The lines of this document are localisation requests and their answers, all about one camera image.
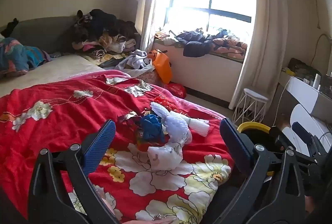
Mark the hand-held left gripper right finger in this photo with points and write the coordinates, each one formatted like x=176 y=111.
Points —
x=236 y=147

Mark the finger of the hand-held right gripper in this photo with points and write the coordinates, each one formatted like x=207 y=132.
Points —
x=300 y=133
x=281 y=139

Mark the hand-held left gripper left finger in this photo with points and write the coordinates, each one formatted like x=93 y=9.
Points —
x=99 y=146

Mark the yellow rimmed black trash bin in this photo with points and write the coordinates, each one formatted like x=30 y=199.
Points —
x=253 y=126

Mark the blue cloth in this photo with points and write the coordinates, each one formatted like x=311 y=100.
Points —
x=151 y=126

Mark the small white plastic bag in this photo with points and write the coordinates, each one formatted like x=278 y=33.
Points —
x=166 y=156

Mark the red crinkled wrapper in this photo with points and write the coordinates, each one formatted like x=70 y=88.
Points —
x=166 y=103

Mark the person's left hand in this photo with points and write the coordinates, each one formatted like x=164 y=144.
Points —
x=155 y=221

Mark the white dressing table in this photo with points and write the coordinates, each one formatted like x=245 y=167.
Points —
x=306 y=97

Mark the red floral blanket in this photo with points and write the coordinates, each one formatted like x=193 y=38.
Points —
x=64 y=110

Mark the white bottle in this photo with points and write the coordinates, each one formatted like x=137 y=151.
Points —
x=316 y=81

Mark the yellow item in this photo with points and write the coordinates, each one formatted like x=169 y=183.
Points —
x=288 y=71

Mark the dark bag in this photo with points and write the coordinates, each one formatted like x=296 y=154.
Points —
x=302 y=67

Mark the white window seat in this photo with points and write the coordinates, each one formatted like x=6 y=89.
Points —
x=202 y=73

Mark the red plastic bag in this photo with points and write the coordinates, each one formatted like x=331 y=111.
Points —
x=176 y=89

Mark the beige mattress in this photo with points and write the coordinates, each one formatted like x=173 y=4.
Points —
x=64 y=68

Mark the floral fabric bundle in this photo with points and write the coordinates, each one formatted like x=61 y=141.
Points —
x=147 y=75

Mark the lavender grey garment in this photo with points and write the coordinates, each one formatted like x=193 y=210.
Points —
x=134 y=59

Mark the orange floral quilt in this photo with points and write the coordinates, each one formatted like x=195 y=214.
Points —
x=230 y=47

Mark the orange bag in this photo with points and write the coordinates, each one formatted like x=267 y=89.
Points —
x=162 y=65

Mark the cream curtain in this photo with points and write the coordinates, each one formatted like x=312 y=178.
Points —
x=262 y=32
x=147 y=6

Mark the dark jacket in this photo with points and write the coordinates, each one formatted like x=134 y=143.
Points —
x=194 y=43

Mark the pile of clothes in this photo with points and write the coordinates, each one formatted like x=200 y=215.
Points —
x=101 y=27

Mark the blue floral garment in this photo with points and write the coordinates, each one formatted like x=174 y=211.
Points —
x=15 y=54

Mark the light crumpled clothes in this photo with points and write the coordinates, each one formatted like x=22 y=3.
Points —
x=163 y=37

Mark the grey headboard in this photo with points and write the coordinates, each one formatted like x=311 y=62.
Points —
x=44 y=32

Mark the black cloth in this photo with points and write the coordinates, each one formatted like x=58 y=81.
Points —
x=9 y=27

